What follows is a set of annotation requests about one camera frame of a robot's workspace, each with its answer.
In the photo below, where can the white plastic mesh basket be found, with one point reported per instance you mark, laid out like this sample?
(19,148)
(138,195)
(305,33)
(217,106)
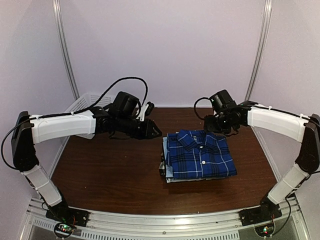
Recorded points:
(87,102)

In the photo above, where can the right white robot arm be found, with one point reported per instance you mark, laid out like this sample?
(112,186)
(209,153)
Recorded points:
(291,141)

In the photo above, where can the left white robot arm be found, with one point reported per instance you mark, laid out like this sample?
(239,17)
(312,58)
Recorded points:
(31,130)

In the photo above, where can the right aluminium frame post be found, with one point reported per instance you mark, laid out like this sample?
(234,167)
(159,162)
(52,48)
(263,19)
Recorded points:
(264,31)

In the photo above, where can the circuit board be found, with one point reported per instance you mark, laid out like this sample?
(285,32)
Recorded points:
(264,230)
(63,230)

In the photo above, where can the left aluminium frame post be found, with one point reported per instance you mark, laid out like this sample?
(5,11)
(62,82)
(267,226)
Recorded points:
(64,48)

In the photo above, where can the light blue shirt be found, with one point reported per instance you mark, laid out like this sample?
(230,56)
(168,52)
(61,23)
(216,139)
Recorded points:
(169,169)

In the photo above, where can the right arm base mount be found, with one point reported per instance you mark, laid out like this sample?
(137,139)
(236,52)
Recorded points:
(266,211)

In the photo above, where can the left circuit board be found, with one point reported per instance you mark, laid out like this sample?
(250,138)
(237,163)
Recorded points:
(63,230)

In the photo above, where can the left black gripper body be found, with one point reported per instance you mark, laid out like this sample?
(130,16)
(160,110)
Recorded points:
(125,126)

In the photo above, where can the right circuit board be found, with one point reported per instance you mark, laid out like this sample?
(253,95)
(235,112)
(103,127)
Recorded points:
(264,230)

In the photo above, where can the blue plaid long sleeve shirt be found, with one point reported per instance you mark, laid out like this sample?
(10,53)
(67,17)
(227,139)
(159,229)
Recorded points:
(195,154)

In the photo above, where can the aluminium frame post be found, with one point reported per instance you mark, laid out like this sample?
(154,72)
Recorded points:
(64,48)
(264,31)

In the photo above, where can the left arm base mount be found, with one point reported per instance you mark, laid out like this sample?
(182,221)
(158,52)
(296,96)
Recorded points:
(65,214)

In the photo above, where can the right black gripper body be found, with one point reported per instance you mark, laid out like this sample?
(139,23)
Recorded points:
(222,125)

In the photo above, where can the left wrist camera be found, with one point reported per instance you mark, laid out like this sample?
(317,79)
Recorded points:
(145,111)

